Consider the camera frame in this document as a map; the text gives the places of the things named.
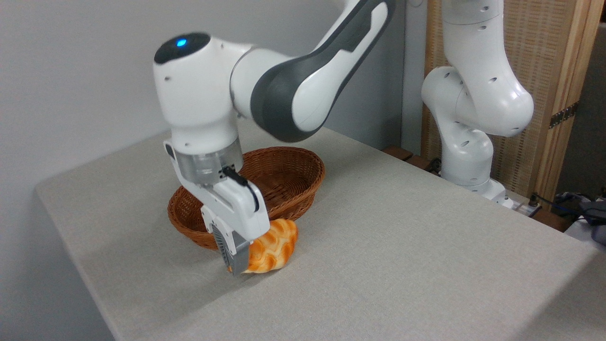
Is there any brown wicker oval basket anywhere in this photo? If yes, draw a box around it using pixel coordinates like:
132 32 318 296
168 146 326 251

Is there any wooden woven folding screen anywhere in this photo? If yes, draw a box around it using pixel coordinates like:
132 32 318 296
420 0 606 205

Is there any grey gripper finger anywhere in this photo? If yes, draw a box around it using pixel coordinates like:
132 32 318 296
201 206 252 276

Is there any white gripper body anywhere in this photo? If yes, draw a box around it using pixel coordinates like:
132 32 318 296
163 140 271 248

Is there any braided golden bread loaf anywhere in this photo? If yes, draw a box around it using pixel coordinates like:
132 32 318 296
227 218 299 275

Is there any grey fabric object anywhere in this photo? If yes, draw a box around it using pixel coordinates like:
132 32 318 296
581 201 606 246

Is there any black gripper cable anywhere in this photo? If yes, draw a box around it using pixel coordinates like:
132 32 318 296
221 166 260 213

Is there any brown wooden board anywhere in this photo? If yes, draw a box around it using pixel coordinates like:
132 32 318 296
383 146 443 177

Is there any grey tablecloth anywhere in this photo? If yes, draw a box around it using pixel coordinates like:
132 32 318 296
36 101 606 341

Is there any black and blue cable bundle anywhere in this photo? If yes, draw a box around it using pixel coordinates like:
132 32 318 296
529 191 606 224

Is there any dark metal screen hinge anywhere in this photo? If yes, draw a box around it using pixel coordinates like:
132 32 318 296
549 101 579 129

